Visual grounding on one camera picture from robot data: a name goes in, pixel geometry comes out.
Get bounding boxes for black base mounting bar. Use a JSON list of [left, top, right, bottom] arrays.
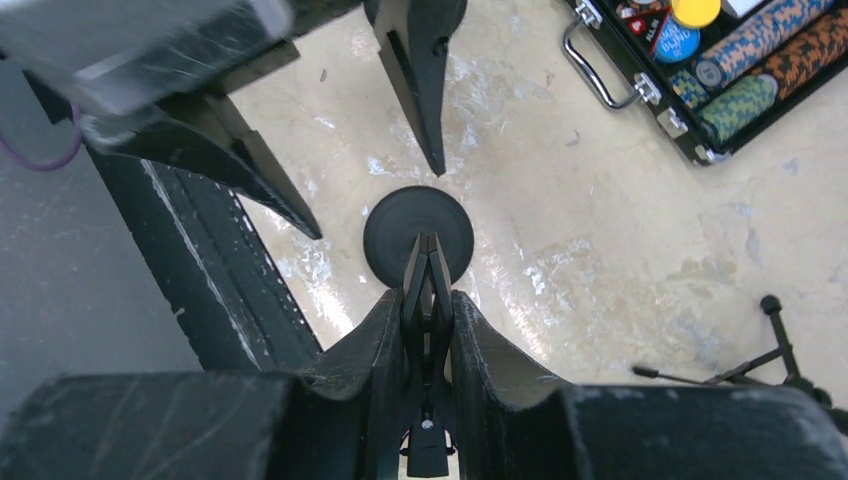
[[88, 147, 321, 370]]

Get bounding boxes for black right tripod stand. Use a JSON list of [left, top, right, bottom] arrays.
[[631, 294, 847, 437]]

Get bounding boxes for black clip microphone stand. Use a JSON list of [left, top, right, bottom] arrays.
[[363, 186, 475, 479]]

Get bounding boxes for black poker chip case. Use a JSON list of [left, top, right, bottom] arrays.
[[561, 1, 847, 166]]

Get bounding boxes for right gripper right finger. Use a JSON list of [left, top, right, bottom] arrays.
[[451, 291, 847, 479]]

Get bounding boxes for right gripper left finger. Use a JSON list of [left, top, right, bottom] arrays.
[[1, 290, 402, 479]]

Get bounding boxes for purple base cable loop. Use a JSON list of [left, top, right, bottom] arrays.
[[0, 102, 84, 174]]

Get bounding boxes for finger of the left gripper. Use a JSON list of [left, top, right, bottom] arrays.
[[363, 0, 467, 176], [82, 93, 323, 240]]

